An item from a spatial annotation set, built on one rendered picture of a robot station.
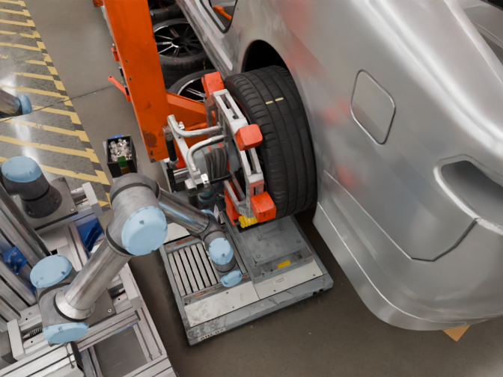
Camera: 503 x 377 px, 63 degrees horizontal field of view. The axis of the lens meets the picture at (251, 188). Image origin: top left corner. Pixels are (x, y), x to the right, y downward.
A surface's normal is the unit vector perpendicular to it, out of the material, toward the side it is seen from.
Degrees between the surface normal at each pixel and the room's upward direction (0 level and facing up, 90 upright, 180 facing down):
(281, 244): 0
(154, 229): 85
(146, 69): 90
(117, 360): 0
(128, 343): 0
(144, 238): 85
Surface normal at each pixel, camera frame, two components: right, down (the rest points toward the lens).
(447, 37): -0.26, -0.37
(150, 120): 0.39, 0.70
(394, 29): -0.72, -0.11
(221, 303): -0.01, -0.65
